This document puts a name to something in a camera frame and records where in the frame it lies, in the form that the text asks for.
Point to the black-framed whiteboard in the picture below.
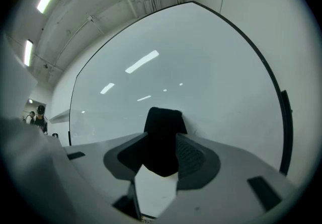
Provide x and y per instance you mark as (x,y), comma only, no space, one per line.
(188,67)

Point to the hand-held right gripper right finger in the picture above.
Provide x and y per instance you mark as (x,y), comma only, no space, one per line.
(226,167)

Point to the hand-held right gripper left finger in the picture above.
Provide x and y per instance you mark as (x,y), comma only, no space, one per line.
(93,152)

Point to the short ceiling light strip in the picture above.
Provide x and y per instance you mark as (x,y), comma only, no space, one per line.
(28,53)

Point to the black eraser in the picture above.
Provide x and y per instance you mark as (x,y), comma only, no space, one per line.
(161,142)

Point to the white ceiling conduit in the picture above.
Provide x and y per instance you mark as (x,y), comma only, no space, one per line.
(73,39)

